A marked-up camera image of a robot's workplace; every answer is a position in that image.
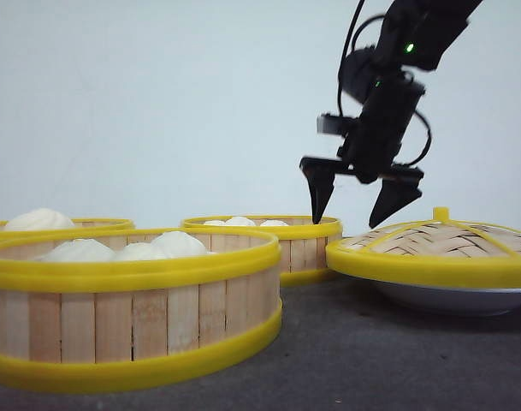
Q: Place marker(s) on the white bun back right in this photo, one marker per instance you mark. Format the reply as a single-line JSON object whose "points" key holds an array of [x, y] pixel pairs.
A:
{"points": [[273, 223]]}

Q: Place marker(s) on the white shallow plate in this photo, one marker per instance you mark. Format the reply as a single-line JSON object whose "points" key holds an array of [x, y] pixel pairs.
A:
{"points": [[465, 302]]}

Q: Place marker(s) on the large white bun left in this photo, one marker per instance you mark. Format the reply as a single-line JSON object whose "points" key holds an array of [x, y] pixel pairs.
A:
{"points": [[39, 219]]}

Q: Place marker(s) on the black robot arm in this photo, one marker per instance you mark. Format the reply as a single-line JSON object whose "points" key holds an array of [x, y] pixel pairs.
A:
{"points": [[413, 34]]}

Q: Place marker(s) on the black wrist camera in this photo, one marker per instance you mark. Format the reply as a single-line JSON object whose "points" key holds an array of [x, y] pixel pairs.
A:
{"points": [[336, 125]]}

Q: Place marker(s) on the white bun back left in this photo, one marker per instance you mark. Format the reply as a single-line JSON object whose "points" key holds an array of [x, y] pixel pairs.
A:
{"points": [[215, 222]]}

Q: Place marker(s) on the white bun back middle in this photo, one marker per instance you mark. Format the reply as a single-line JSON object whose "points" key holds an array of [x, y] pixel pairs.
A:
{"points": [[240, 221]]}

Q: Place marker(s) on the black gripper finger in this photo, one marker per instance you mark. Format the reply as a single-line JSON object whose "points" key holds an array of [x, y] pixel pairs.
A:
{"points": [[320, 175], [399, 189]]}

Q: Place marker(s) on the white bun front right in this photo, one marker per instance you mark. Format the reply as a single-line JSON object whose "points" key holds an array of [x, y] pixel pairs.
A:
{"points": [[179, 244]]}

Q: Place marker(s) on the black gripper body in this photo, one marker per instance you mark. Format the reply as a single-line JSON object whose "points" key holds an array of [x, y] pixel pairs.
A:
{"points": [[371, 146]]}

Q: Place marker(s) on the bamboo steamer basket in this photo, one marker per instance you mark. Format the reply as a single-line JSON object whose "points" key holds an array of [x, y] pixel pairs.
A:
{"points": [[81, 225], [303, 243], [88, 327]]}

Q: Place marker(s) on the white bun front left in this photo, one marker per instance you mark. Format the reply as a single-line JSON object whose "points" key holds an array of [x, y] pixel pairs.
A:
{"points": [[79, 250]]}

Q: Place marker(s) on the woven bamboo steamer lid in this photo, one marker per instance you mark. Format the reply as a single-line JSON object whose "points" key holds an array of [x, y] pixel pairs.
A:
{"points": [[440, 252]]}

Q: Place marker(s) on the white bun front middle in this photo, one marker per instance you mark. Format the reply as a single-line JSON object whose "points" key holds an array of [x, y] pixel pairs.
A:
{"points": [[139, 251]]}

